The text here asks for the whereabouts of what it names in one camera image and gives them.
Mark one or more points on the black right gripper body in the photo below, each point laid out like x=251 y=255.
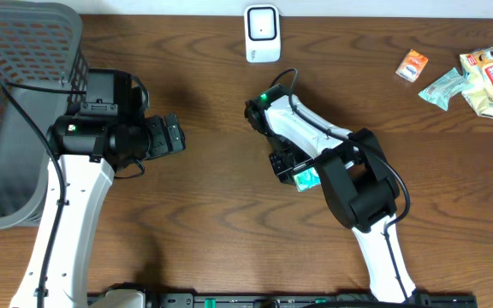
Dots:
x=285 y=156

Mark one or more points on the orange snack packet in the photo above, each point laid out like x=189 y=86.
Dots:
x=412 y=66

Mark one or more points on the white barcode scanner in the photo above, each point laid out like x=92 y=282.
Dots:
x=262 y=33

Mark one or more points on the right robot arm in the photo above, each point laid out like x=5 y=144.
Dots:
x=360 y=187

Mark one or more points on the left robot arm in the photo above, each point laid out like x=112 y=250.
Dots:
x=87 y=147

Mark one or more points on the teal tissue pack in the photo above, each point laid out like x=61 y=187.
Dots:
x=306 y=179

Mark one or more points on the teal wet wipes pack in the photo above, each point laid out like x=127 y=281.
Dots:
x=442 y=90

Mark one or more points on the white blue-edged snack bag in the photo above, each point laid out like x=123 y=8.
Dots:
x=477 y=68

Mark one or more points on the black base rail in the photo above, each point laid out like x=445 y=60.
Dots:
x=127 y=298

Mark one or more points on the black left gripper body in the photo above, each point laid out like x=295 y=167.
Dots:
x=161 y=137

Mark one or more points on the grey plastic mesh basket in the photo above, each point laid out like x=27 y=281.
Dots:
x=42 y=67

